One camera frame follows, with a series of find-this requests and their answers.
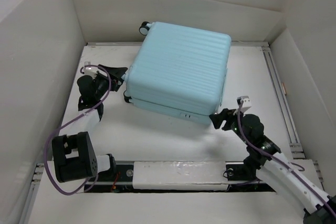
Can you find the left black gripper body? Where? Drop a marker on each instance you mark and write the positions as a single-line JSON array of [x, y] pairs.
[[101, 84]]

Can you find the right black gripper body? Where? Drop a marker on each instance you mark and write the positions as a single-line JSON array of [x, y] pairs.
[[239, 120]]

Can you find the light blue suitcase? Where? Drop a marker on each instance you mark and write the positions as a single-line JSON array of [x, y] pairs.
[[179, 71]]

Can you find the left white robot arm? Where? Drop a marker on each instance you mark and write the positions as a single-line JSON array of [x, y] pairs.
[[74, 156]]

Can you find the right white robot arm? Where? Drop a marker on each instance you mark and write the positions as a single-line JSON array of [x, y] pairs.
[[267, 163]]

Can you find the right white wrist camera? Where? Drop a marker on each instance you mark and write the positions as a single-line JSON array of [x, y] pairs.
[[244, 104]]

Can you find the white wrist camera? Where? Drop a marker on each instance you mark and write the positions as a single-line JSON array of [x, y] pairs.
[[244, 104], [88, 70]]

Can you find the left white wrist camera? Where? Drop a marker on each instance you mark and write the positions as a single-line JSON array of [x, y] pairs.
[[88, 70]]

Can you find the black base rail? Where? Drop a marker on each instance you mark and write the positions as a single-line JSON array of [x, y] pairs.
[[177, 177]]

